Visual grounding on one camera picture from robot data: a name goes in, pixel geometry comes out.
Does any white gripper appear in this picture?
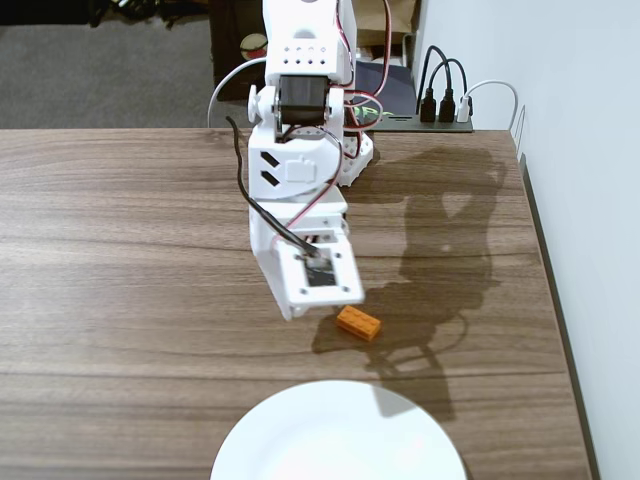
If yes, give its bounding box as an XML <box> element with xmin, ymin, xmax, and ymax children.
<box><xmin>248</xmin><ymin>187</ymin><xmax>351</xmax><ymax>321</ymax></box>

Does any orange lego block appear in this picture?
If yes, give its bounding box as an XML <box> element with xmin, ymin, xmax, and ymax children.
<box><xmin>335</xmin><ymin>305</ymin><xmax>383</xmax><ymax>342</ymax></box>

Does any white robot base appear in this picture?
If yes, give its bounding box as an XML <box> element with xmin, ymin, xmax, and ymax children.
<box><xmin>338</xmin><ymin>130</ymin><xmax>376</xmax><ymax>188</ymax></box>

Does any white round plate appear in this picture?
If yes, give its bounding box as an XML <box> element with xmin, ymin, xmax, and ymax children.
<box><xmin>209</xmin><ymin>379</ymin><xmax>469</xmax><ymax>480</ymax></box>

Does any black power strip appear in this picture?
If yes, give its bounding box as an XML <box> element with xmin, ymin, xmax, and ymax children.
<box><xmin>369</xmin><ymin>112</ymin><xmax>474</xmax><ymax>134</ymax></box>

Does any dark bag with green print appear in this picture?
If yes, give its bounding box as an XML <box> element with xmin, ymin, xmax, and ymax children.
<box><xmin>349</xmin><ymin>58</ymin><xmax>419</xmax><ymax>126</ymax></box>

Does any round red cream badge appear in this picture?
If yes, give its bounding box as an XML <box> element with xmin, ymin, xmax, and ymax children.
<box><xmin>239</xmin><ymin>33</ymin><xmax>271</xmax><ymax>62</ymax></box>

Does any dark box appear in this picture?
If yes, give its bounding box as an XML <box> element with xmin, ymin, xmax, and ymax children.
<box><xmin>208</xmin><ymin>0</ymin><xmax>266</xmax><ymax>101</ymax></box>

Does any black tangled gear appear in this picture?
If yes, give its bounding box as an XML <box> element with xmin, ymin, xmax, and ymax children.
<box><xmin>0</xmin><ymin>0</ymin><xmax>211</xmax><ymax>29</ymax></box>

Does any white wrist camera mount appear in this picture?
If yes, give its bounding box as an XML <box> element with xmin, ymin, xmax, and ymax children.
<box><xmin>273</xmin><ymin>237</ymin><xmax>366</xmax><ymax>307</ymax></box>

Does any red servo wire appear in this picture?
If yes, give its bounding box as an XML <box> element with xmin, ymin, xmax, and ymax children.
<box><xmin>272</xmin><ymin>143</ymin><xmax>347</xmax><ymax>251</ymax></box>
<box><xmin>335</xmin><ymin>0</ymin><xmax>394</xmax><ymax>139</ymax></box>

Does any black camera cable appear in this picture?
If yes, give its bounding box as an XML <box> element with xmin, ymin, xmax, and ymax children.
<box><xmin>225</xmin><ymin>116</ymin><xmax>321</xmax><ymax>259</ymax></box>

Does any white cable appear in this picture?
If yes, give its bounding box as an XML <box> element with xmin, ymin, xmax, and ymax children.
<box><xmin>208</xmin><ymin>58</ymin><xmax>267</xmax><ymax>129</ymax></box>

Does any black plug with cable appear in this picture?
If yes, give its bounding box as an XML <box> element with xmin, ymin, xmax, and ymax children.
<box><xmin>437</xmin><ymin>58</ymin><xmax>470</xmax><ymax>124</ymax></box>
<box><xmin>417</xmin><ymin>44</ymin><xmax>448</xmax><ymax>124</ymax></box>

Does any white plug with cable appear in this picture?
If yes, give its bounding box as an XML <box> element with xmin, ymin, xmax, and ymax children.
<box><xmin>456</xmin><ymin>79</ymin><xmax>519</xmax><ymax>132</ymax></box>

